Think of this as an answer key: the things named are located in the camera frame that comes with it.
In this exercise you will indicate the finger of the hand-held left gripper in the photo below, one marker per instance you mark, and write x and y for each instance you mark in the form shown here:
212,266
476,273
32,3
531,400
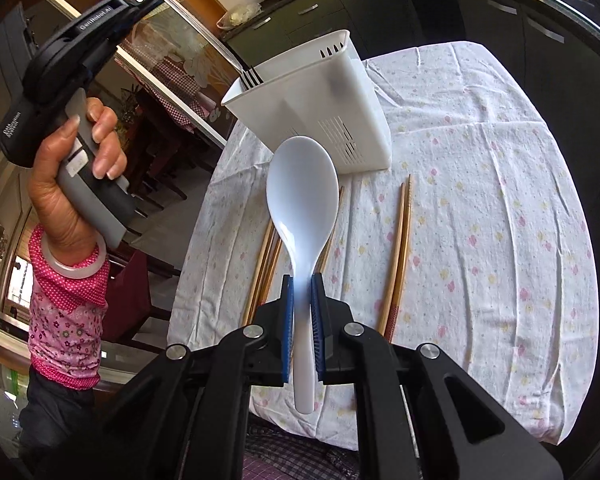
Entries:
150,0

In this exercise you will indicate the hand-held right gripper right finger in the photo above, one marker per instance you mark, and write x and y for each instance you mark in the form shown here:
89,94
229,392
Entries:
318,332

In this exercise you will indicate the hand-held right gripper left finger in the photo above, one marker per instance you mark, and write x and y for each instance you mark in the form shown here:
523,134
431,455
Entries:
286,332

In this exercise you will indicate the white plastic utensil holder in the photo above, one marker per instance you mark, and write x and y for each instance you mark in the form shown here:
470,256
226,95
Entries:
300,110

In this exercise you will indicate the person's left forearm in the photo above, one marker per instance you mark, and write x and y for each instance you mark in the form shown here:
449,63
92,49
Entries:
65,320

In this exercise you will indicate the person's left hand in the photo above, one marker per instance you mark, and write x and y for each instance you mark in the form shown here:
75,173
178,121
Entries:
55,210

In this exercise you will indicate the glass sliding door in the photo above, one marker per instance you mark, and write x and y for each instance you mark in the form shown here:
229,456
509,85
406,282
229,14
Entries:
180,45

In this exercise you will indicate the white plastic bag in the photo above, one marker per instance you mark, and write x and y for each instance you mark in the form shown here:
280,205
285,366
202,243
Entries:
237,15

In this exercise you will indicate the checked purple trousers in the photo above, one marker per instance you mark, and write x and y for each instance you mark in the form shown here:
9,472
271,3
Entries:
280,452

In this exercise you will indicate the dark wooden dining chair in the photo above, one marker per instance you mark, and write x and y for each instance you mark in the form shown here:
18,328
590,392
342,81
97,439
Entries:
155,160

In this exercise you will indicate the dark red chair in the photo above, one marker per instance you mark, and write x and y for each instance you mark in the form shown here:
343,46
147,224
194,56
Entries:
127,300

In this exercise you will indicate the grey bangle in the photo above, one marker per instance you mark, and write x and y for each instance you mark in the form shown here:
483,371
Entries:
55,267

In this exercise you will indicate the white floral tablecloth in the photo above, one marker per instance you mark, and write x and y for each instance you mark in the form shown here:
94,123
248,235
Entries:
480,210

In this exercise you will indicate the green base cabinets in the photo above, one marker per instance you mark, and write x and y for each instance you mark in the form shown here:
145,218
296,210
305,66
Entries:
430,5

